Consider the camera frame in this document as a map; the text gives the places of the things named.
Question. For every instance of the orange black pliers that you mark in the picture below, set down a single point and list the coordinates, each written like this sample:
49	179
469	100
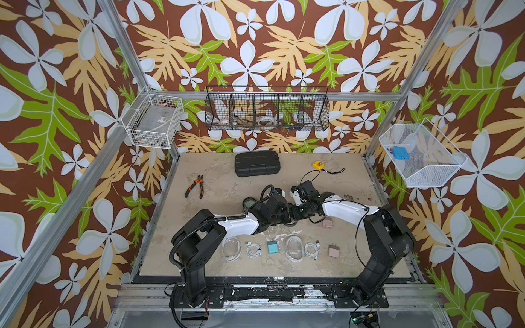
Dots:
199	182

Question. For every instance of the black wire basket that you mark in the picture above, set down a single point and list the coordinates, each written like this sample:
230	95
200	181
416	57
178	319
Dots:
266	108

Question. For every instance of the blue object in basket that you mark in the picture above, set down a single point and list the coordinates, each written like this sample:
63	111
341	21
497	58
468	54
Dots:
399	153

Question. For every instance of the teal charger lower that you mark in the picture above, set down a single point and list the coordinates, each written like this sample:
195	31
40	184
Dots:
272	247

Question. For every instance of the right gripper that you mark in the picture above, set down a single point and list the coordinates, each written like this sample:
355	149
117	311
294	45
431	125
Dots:
294	213

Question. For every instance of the white mesh basket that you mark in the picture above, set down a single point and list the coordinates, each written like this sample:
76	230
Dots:
434	159

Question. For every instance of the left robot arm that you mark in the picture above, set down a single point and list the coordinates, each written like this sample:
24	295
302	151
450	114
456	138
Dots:
195	243

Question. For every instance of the black hard case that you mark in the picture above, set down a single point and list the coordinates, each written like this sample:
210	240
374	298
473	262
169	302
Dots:
258	163

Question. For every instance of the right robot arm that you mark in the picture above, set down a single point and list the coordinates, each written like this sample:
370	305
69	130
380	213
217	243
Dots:
388	237

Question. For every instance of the pink charger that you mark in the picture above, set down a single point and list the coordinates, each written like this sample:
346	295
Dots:
333	251
327	223

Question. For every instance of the white wire basket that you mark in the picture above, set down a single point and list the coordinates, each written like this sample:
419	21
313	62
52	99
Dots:
153	119

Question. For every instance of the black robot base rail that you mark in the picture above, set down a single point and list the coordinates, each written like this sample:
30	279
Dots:
221	290

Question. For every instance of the yellow tape measure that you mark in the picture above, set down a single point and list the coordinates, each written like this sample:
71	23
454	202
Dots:
320	166

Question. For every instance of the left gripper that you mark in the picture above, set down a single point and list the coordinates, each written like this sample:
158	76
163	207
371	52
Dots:
286	210

